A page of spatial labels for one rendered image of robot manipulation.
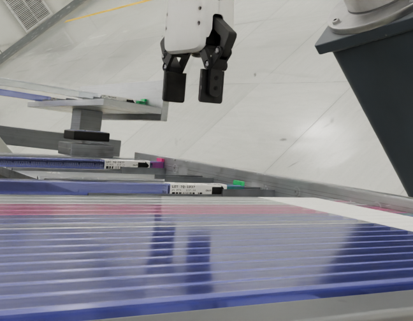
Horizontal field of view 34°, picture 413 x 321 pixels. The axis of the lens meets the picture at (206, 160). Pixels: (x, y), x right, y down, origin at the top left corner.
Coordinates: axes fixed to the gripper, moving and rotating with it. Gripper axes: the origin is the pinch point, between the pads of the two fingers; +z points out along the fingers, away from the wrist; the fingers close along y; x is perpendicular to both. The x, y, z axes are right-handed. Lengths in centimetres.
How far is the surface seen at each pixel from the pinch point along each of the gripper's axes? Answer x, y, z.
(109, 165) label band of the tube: 10.9, -0.7, 9.4
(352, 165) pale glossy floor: -101, 74, 13
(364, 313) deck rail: 28, -60, 9
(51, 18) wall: -229, 748, -114
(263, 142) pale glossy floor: -106, 125, 9
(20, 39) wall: -193, 748, -83
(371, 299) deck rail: 27, -59, 9
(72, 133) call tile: 12.0, 9.3, 6.1
